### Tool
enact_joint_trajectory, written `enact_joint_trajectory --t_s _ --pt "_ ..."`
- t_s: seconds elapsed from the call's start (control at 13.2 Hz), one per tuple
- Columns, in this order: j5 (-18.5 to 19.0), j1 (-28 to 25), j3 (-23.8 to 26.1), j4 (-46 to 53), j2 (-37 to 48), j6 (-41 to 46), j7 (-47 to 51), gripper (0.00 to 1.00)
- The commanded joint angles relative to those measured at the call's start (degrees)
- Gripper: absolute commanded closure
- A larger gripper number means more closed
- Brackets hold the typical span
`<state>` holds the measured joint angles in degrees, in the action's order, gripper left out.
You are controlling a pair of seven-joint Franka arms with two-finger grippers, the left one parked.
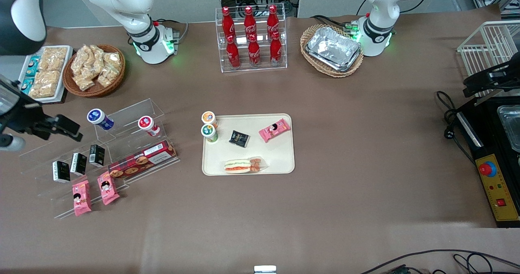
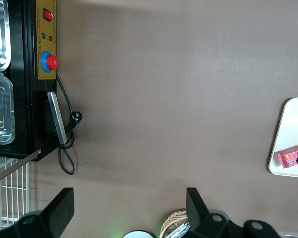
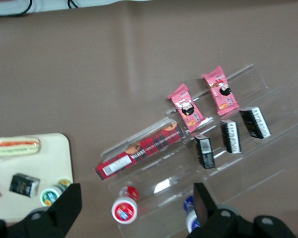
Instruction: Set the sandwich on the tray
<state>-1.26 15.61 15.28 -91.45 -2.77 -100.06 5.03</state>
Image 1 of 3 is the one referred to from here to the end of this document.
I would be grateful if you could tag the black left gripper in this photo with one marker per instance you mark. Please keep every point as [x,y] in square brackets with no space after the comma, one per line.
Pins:
[505,73]

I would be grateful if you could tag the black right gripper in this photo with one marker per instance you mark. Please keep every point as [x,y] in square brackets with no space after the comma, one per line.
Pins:
[21,117]

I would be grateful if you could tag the sandwich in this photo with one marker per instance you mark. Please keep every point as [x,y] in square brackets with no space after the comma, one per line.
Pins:
[239,166]

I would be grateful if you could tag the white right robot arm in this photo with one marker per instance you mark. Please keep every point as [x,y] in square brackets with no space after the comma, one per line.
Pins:
[130,6]

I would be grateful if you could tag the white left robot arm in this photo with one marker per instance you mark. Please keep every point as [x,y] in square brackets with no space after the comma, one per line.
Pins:
[380,2]

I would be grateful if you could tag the white rectangular snack tray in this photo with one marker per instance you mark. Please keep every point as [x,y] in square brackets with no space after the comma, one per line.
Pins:
[65,79]

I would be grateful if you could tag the beige plastic tray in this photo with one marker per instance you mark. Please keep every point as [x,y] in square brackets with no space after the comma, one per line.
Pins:
[276,152]

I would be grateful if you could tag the flat metal strip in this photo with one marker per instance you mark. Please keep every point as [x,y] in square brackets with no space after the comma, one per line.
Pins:
[487,97]

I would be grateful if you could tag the blue lid yogurt cup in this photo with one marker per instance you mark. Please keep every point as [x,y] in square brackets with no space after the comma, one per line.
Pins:
[99,119]

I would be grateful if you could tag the small black box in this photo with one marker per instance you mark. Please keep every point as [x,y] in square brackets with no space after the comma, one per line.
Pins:
[61,171]
[78,164]
[97,155]

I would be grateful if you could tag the tan cracker snack bag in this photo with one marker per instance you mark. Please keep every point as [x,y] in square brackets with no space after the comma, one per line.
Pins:
[41,90]
[54,59]
[48,78]

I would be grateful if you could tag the brown wicker basket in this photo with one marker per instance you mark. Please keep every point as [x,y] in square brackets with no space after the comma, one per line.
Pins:
[97,91]

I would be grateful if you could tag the clear bag of snacks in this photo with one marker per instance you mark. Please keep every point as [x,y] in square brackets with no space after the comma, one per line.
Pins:
[113,61]
[98,54]
[84,82]
[82,58]
[106,76]

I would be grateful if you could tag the teal snack pack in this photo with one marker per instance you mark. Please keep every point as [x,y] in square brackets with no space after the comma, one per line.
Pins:
[33,67]
[27,86]

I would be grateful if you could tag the steel food container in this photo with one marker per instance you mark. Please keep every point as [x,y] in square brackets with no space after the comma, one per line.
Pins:
[510,126]

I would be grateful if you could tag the clear acrylic stepped stand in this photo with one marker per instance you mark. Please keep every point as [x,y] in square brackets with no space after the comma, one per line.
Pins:
[44,184]
[130,111]

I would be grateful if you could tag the black machine with yellow panel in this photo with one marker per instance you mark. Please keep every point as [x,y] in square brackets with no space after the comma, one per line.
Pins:
[487,144]

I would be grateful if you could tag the pink snack pack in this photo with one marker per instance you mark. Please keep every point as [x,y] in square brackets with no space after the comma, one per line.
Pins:
[274,130]
[81,197]
[108,188]

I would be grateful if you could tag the red lid yogurt cup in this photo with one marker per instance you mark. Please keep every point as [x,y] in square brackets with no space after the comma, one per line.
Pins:
[147,124]

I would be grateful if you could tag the red cookie box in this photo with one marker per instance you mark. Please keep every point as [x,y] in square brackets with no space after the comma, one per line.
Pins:
[142,160]

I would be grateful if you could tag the red emergency stop button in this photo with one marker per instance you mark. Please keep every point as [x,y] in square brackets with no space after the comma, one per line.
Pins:
[486,169]

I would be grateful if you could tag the green lid yogurt cup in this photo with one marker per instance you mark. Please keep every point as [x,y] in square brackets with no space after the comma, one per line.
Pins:
[209,132]

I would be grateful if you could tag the orange lid yogurt cup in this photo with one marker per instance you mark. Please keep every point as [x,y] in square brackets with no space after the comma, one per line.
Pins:
[209,117]

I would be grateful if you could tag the stacked aluminium foil trays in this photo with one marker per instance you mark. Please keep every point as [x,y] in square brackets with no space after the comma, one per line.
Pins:
[333,46]

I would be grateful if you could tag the black snack packet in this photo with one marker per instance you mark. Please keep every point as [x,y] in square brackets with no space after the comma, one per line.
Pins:
[239,139]

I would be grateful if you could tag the light wicker basket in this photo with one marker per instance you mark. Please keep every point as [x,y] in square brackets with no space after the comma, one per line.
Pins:
[308,65]

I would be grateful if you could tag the red cola bottle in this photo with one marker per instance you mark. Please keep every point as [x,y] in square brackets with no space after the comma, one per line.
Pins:
[276,51]
[254,54]
[233,55]
[250,22]
[272,21]
[228,24]

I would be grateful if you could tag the clear acrylic bottle rack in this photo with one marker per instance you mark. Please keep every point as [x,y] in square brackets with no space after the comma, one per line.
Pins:
[252,69]

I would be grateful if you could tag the small white block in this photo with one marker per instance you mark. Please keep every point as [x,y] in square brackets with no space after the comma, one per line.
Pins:
[265,270]

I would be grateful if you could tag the dark left wrist camera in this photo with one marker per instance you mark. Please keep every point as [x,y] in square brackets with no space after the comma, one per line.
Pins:
[479,91]

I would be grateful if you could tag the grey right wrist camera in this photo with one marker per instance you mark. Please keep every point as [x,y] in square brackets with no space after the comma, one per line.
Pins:
[10,142]

